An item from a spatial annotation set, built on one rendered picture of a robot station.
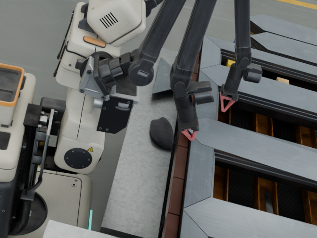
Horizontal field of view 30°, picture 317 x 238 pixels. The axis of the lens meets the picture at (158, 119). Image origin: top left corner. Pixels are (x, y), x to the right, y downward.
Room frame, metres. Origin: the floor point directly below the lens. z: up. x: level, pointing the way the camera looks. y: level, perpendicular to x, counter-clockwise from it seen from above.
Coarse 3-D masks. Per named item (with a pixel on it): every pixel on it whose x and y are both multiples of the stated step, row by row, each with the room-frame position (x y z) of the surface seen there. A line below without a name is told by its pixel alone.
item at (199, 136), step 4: (200, 120) 1.92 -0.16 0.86; (204, 120) 1.93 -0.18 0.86; (200, 124) 1.90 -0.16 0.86; (204, 124) 1.90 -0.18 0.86; (200, 128) 1.87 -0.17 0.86; (204, 128) 1.88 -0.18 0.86; (200, 132) 1.85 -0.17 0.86; (196, 136) 1.81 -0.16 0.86; (200, 136) 1.82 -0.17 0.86; (200, 140) 1.80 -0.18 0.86
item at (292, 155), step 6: (288, 144) 1.95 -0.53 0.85; (288, 150) 1.91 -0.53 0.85; (294, 150) 1.92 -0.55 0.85; (300, 150) 1.94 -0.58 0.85; (288, 156) 1.87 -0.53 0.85; (294, 156) 1.88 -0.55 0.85; (300, 156) 1.90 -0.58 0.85; (288, 162) 1.83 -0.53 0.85; (294, 162) 1.84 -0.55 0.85; (300, 162) 1.86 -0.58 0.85; (288, 168) 1.80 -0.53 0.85; (294, 168) 1.81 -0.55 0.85; (300, 168) 1.82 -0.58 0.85; (300, 174) 1.78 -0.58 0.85
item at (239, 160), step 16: (256, 64) 2.56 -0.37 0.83; (272, 64) 2.57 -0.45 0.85; (304, 80) 2.57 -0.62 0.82; (240, 96) 2.22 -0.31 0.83; (256, 96) 2.23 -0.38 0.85; (288, 112) 2.23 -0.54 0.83; (304, 112) 2.24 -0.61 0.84; (224, 160) 1.76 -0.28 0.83; (240, 160) 1.77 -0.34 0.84; (288, 176) 1.79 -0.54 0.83
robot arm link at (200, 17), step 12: (204, 0) 1.56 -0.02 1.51; (216, 0) 1.57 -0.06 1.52; (192, 12) 1.57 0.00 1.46; (204, 12) 1.56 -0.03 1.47; (192, 24) 1.56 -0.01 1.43; (204, 24) 1.57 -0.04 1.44; (192, 36) 1.56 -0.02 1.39; (180, 48) 1.58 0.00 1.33; (192, 48) 1.56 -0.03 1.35; (180, 60) 1.56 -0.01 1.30; (192, 60) 1.57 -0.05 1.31; (180, 72) 1.55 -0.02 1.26; (192, 72) 1.57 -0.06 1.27
